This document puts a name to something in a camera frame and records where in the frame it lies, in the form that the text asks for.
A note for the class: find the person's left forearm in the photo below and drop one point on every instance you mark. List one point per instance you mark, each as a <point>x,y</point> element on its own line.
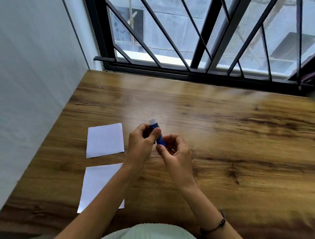
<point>98,204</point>

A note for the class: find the person's right forearm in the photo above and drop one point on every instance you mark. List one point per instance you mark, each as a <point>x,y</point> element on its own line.
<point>209,211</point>

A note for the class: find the person's left hand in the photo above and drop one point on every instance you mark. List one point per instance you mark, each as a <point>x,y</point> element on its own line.
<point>137,150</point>

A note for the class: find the person's right thumb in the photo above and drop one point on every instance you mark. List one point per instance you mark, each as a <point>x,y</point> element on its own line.
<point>163,150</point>

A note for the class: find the blue glue stick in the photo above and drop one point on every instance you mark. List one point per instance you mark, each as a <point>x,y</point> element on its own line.
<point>157,134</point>

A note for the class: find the black metal window grille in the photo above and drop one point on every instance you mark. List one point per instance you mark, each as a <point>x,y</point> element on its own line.
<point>196,34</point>

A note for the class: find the large white paper sheet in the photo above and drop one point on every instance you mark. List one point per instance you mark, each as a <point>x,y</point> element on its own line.
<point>101,187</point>

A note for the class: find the small white paper sheet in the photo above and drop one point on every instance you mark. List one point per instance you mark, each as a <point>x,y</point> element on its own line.
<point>105,140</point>

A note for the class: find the black window frame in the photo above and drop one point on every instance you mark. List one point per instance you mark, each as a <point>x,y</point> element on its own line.
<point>196,71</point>

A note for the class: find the person's white ribbed clothing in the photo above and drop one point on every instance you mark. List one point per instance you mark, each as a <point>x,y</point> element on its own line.
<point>150,232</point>

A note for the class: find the person's left thumb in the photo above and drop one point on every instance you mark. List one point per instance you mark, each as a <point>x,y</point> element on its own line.
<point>154,135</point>

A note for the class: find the person's right hand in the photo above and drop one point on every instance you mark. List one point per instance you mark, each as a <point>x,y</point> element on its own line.
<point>178,163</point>

